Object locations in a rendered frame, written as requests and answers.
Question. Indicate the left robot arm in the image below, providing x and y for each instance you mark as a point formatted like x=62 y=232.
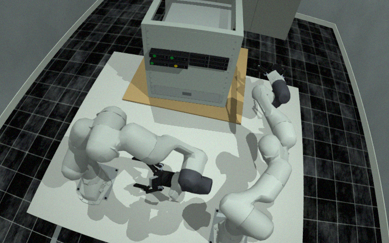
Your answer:
x=101 y=139

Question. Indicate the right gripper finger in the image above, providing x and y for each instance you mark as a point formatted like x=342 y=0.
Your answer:
x=262 y=70
x=282 y=71

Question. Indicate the tan wooden board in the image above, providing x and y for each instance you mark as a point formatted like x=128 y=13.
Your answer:
x=137 y=92

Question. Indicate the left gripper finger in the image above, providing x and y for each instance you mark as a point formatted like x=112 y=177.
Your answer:
x=152 y=167
x=146 y=188

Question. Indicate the grey metal rack frame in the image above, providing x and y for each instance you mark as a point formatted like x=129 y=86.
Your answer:
x=211 y=34

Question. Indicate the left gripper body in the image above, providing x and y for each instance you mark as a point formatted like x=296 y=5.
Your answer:
x=166 y=177

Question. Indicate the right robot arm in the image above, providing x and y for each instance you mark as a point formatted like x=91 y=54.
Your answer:
x=242 y=217

